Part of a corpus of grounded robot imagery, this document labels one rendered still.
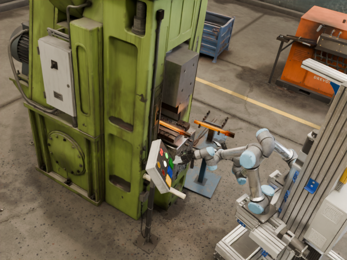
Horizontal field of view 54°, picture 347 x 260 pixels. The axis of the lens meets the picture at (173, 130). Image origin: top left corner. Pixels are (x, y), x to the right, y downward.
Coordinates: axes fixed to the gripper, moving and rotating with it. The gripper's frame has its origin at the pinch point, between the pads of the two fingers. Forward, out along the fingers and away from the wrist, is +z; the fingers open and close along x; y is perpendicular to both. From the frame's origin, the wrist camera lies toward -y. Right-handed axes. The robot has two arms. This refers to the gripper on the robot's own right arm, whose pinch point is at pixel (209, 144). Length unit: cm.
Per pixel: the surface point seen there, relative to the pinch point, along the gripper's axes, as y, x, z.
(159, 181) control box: -5, -71, 10
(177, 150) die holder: 11.1, -14.5, 24.7
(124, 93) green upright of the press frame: -45, -38, 70
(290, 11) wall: 85, 761, 106
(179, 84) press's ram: -59, -17, 31
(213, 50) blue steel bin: 78, 354, 150
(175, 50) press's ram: -76, 3, 48
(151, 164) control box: -18, -71, 18
